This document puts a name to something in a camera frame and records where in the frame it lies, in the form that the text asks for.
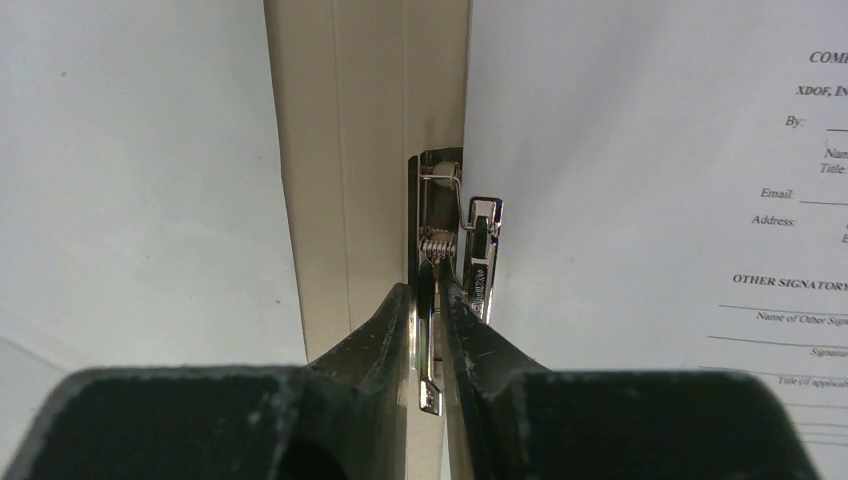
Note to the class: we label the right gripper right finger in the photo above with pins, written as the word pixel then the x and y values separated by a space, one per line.
pixel 509 417

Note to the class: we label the printed paper sheet stack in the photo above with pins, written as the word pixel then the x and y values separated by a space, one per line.
pixel 674 179

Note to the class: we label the metal folder clip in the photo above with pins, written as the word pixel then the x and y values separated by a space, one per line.
pixel 436 219

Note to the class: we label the brown cardboard folder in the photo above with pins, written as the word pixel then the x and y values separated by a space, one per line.
pixel 360 87

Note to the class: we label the white paper sheet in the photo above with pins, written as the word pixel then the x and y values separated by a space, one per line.
pixel 143 219

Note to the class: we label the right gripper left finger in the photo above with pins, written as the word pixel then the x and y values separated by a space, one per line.
pixel 342 416

